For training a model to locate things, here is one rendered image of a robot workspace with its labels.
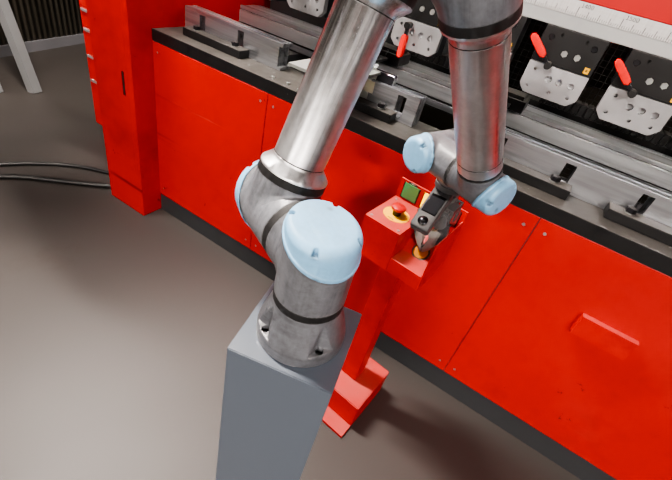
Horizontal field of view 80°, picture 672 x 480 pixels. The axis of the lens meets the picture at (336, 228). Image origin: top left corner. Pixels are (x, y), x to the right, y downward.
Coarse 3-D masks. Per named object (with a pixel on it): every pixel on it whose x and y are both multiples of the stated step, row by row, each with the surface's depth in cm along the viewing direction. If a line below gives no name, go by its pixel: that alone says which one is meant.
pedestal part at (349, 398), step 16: (368, 368) 143; (336, 384) 136; (352, 384) 137; (368, 384) 138; (336, 400) 136; (352, 400) 132; (368, 400) 139; (336, 416) 138; (352, 416) 134; (336, 432) 134
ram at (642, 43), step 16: (592, 0) 94; (608, 0) 92; (624, 0) 91; (640, 0) 90; (656, 0) 88; (528, 16) 101; (544, 16) 100; (560, 16) 98; (640, 16) 91; (656, 16) 89; (592, 32) 96; (608, 32) 95; (624, 32) 93; (640, 48) 93; (656, 48) 91
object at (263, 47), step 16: (192, 16) 159; (208, 16) 155; (224, 16) 158; (208, 32) 158; (224, 32) 154; (240, 32) 152; (256, 32) 148; (256, 48) 150; (272, 48) 146; (288, 48) 149; (272, 64) 149
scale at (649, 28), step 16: (528, 0) 100; (544, 0) 98; (560, 0) 97; (576, 0) 95; (576, 16) 96; (592, 16) 95; (608, 16) 93; (624, 16) 92; (640, 32) 92; (656, 32) 90
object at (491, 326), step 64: (192, 64) 154; (192, 128) 169; (256, 128) 150; (192, 192) 188; (384, 192) 133; (256, 256) 183; (448, 256) 130; (512, 256) 119; (576, 256) 109; (448, 320) 141; (512, 320) 128; (576, 320) 117; (640, 320) 107; (448, 384) 154; (512, 384) 138; (576, 384) 125; (640, 384) 115; (576, 448) 135; (640, 448) 123
